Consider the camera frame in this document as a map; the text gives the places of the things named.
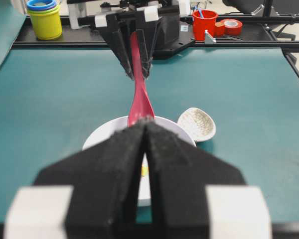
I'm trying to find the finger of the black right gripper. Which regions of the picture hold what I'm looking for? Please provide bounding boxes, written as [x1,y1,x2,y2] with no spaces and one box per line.
[136,12,161,79]
[99,13,134,80]

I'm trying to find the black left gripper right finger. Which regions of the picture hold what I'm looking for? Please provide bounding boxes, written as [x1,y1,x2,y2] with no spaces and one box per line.
[146,122,246,229]

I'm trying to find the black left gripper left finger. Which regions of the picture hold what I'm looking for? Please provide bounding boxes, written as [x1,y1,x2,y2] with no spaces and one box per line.
[33,122,146,233]

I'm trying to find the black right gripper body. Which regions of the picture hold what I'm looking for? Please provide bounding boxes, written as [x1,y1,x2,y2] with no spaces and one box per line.
[94,4,161,32]

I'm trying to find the yellow hexagonal prism block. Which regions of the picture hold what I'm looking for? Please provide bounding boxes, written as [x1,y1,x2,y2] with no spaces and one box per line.
[141,166,149,177]

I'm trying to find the pink ceramic spoon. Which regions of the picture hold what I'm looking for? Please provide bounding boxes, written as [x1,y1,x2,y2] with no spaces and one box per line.
[128,32,154,126]

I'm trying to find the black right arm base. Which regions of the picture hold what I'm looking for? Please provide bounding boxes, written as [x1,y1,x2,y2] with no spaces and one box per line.
[152,15,195,60]

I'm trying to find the white round bowl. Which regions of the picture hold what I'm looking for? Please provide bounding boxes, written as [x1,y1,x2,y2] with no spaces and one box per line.
[82,116,196,207]

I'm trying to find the speckled white spoon rest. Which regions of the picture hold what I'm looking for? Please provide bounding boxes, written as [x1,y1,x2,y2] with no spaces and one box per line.
[177,107,216,142]

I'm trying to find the red plastic cup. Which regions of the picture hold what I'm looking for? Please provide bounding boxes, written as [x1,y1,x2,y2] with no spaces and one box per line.
[193,9,218,41]

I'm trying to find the yellow stacked cups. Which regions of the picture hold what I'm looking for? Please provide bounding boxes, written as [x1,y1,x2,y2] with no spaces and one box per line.
[26,0,62,40]

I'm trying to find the red tape roll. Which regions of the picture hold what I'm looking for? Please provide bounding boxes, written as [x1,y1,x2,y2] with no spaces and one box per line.
[214,18,243,37]

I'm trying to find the green mat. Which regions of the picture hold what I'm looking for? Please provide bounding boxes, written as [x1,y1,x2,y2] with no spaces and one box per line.
[0,48,299,223]

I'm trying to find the black aluminium frame rail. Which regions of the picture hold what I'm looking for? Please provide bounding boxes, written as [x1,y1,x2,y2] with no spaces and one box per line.
[12,16,299,78]

